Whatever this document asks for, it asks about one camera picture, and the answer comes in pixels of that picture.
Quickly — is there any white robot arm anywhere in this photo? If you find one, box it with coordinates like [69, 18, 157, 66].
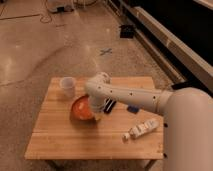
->
[85, 72, 213, 171]

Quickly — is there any black striped flat object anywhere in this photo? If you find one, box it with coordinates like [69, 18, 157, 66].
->
[104, 99, 116, 114]

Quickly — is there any small blue object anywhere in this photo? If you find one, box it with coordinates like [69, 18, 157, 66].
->
[127, 106, 139, 113]

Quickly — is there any translucent plastic cup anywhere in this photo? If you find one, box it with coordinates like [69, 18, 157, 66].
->
[59, 77, 76, 98]

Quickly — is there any wooden table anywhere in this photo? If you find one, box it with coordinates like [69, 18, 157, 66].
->
[25, 77, 163, 160]

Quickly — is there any white tube with cap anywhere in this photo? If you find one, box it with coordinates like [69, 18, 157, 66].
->
[122, 119, 159, 141]

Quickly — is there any black box on floor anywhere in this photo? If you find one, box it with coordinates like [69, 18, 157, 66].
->
[120, 25, 134, 38]

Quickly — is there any black cable on floor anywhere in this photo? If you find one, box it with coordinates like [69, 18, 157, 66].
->
[39, 0, 54, 24]

